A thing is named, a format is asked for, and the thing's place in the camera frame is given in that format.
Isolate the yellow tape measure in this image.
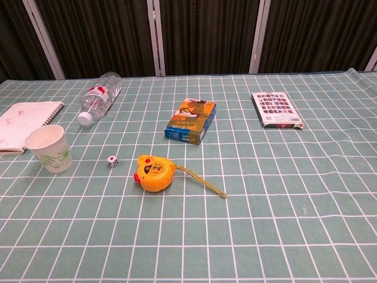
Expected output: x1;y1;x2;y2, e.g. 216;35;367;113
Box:
133;154;228;199

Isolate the clear plastic water bottle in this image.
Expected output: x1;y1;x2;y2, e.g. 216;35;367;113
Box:
77;71;123;126

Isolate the dark pleated curtain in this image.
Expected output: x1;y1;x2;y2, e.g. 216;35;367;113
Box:
0;0;377;85

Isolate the green checked tablecloth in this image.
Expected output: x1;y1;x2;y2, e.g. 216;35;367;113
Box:
0;67;377;283

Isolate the black card box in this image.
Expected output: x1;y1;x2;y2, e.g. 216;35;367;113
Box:
250;91;305;130

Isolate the white spiral notebook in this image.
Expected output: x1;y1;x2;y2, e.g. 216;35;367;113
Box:
0;101;65;156

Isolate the white floral paper cup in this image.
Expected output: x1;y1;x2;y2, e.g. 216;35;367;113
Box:
24;124;74;174

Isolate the grey partition frame post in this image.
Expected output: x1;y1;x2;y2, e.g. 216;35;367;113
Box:
22;0;66;80
146;0;166;77
248;0;272;74
364;46;377;72

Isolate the blue orange card box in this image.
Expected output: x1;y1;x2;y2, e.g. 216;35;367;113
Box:
164;98;217;146

